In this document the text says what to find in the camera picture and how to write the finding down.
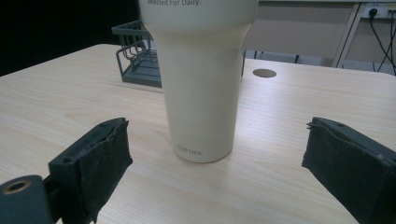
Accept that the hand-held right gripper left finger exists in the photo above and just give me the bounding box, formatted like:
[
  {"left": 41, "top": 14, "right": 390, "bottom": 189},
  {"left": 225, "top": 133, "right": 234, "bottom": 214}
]
[{"left": 43, "top": 117, "right": 134, "bottom": 224}]

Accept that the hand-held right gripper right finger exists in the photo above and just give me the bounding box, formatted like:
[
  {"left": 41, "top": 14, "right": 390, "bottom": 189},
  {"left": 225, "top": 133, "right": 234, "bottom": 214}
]
[{"left": 301, "top": 116, "right": 396, "bottom": 224}]

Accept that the cream tumbler cup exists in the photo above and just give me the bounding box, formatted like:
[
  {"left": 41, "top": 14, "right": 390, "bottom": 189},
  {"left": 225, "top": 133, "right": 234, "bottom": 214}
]
[{"left": 137, "top": 0, "right": 260, "bottom": 164}]

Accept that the white metal table leg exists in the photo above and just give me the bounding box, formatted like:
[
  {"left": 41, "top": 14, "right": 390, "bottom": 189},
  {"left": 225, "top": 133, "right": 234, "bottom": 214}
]
[{"left": 331, "top": 2, "right": 370, "bottom": 69}]

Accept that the white power strip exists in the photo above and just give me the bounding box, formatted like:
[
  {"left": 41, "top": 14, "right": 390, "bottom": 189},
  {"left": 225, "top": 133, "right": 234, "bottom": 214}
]
[{"left": 361, "top": 2, "right": 396, "bottom": 20}]

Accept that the grey wire rack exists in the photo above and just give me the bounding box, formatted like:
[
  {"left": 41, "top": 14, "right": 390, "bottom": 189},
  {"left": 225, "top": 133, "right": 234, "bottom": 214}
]
[{"left": 110, "top": 19, "right": 163, "bottom": 89}]

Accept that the black cable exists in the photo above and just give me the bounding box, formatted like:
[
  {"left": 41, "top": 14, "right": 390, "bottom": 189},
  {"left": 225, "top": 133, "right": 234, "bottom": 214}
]
[{"left": 368, "top": 7, "right": 396, "bottom": 77}]

